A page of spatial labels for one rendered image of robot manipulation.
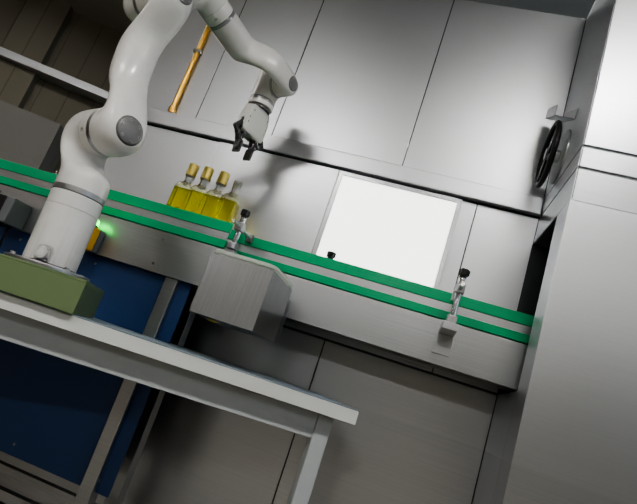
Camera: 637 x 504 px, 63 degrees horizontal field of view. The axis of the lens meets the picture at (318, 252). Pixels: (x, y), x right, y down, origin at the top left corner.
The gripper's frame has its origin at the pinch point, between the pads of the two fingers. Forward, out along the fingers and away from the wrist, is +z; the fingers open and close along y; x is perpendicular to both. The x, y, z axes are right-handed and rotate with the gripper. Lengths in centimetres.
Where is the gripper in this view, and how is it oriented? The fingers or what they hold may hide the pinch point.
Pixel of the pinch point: (242, 150)
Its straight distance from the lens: 170.9
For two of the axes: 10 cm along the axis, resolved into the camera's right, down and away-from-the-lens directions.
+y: -5.2, -3.7, -7.7
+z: -3.1, 9.2, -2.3
